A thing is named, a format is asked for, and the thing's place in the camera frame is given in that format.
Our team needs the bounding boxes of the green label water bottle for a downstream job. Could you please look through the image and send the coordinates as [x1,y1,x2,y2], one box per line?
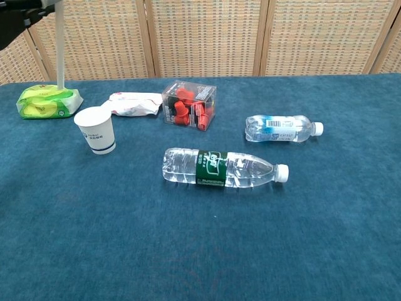
[161,147,290,191]

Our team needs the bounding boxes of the woven rattan folding screen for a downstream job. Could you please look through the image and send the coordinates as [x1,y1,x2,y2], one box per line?
[0,0,401,86]

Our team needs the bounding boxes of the transparent plastic straw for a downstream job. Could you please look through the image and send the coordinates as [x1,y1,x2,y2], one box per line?
[54,0,66,91]

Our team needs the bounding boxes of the white paper cup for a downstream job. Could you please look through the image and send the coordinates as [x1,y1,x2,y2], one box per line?
[73,105,117,156]

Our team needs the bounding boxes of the white pink tissue pack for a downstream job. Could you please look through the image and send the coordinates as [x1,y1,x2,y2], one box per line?
[106,92,164,119]

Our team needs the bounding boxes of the clear box of red caps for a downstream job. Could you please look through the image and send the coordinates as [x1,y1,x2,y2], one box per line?
[162,80,217,132]

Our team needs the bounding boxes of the green tissue pack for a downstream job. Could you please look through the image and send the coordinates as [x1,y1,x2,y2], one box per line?
[16,83,85,120]

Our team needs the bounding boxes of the blue table cloth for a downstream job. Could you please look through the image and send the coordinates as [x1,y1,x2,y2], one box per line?
[0,72,401,301]

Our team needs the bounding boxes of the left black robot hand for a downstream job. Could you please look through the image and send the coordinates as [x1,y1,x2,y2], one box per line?
[0,0,62,51]

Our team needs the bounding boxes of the blue label water bottle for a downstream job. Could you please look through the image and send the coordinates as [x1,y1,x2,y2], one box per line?
[244,114,325,144]

